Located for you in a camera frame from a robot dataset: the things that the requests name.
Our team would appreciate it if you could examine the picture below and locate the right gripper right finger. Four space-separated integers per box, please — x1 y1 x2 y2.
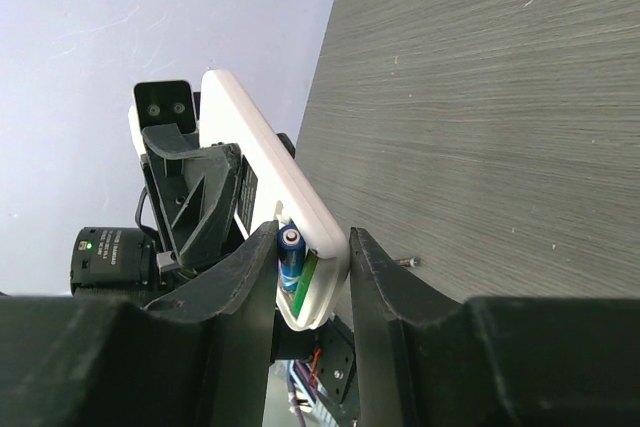
350 228 639 426

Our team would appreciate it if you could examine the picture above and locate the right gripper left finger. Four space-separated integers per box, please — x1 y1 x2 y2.
1 221 278 426

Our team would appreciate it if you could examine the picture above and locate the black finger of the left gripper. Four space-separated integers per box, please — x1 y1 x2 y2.
142 124 242 267

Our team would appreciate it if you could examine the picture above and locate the white remote control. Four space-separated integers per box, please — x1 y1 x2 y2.
198 70 350 331

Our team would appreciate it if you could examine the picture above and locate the blue battery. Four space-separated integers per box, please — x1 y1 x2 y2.
277 223 306 292

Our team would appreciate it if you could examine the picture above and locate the green battery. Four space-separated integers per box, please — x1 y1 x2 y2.
291 250 319 318

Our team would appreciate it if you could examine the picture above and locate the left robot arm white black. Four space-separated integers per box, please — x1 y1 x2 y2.
70 124 242 299

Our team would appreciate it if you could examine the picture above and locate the black battery bottom left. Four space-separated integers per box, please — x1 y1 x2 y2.
395 257 421 268

